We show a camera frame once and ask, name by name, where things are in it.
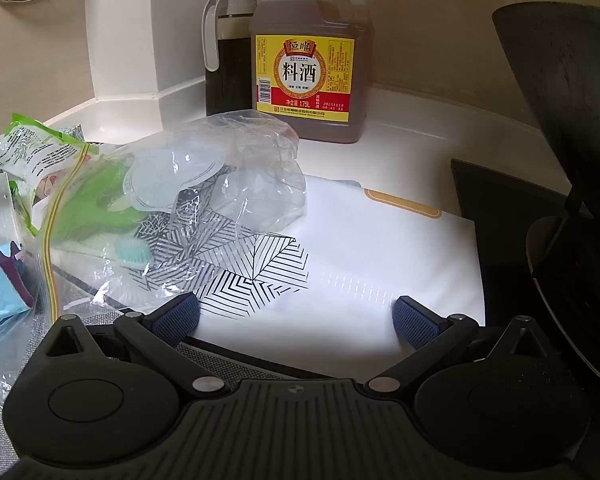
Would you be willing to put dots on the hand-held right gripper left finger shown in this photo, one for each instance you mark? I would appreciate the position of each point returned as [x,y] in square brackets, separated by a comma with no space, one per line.
[177,316]

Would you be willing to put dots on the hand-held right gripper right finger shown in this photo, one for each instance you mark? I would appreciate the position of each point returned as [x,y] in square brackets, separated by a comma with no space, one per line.
[414,321]

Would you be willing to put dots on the clear plastic zip bag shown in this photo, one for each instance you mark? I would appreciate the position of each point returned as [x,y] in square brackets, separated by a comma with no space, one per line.
[260,175]

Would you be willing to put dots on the green snack wrapper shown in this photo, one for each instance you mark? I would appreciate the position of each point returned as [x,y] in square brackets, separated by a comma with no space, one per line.
[30,145]

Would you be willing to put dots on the grey counter mat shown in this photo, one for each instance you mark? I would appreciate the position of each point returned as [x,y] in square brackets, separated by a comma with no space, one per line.
[102,305]

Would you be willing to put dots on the small teal plastic piece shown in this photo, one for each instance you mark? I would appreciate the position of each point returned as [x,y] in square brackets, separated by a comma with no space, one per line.
[132,252]

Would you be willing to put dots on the black stove top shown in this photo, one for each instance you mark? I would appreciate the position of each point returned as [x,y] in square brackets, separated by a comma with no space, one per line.
[500,200]

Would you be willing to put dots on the dark purple wrapper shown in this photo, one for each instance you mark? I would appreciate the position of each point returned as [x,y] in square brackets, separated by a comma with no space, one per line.
[10,265]

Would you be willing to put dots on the cooking wine jug yellow label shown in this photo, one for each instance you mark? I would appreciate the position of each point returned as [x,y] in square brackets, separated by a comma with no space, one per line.
[305,85]

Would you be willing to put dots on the dark oil dispenser bottle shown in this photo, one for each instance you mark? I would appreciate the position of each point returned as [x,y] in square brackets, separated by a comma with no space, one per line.
[230,60]

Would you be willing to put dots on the black wok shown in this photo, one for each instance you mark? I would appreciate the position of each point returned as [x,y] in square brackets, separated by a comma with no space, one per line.
[570,85]

